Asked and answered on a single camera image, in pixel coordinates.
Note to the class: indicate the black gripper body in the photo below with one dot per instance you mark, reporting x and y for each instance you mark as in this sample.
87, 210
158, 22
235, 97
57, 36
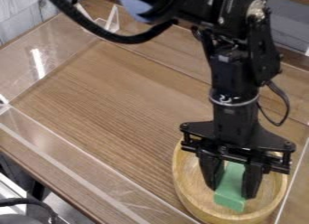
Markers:
235, 138

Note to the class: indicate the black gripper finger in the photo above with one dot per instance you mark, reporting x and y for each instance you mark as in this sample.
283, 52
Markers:
251, 179
212, 169

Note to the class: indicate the green rectangular block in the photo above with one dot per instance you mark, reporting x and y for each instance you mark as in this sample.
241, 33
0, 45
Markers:
227, 193

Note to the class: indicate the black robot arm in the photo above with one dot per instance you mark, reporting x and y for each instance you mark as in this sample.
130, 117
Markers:
233, 29

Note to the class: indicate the brown wooden bowl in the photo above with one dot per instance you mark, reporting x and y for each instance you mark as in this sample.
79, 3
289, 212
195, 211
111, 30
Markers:
196, 196

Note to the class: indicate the clear acrylic tray wall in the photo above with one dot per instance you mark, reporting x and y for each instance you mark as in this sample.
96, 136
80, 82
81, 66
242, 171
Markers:
89, 117

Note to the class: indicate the clear acrylic corner bracket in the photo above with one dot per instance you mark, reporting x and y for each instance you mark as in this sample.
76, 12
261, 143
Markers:
109, 23

